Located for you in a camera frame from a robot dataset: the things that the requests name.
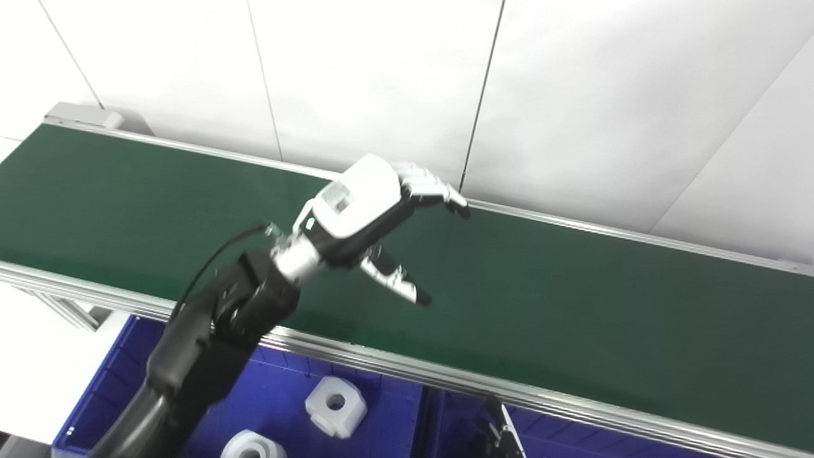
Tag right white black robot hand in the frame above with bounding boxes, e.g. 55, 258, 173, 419
486, 396, 526, 458

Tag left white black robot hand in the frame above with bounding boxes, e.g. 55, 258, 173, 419
293, 154, 473, 308

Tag blue plastic bin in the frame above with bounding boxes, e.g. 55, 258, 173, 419
420, 388, 722, 458
52, 314, 424, 458

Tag green conveyor belt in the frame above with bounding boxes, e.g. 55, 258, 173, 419
0, 114, 814, 458
0, 124, 814, 451

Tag white round plastic part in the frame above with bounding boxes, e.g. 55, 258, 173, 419
221, 430, 287, 458
305, 376, 369, 440

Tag grey conveyor end housing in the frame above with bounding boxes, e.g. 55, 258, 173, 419
43, 102, 155, 136

